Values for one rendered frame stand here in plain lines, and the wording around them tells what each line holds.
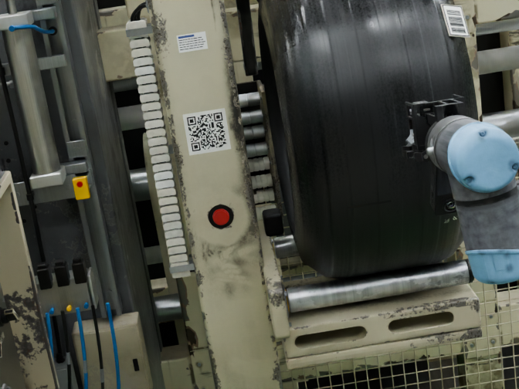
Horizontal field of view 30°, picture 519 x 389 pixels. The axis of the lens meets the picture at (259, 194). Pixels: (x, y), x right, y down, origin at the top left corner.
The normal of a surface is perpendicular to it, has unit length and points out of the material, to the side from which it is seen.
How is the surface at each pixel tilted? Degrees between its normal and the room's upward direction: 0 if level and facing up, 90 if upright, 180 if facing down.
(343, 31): 50
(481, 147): 84
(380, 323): 90
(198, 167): 90
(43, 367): 90
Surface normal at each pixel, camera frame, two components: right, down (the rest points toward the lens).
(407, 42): -0.01, -0.26
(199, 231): 0.07, 0.29
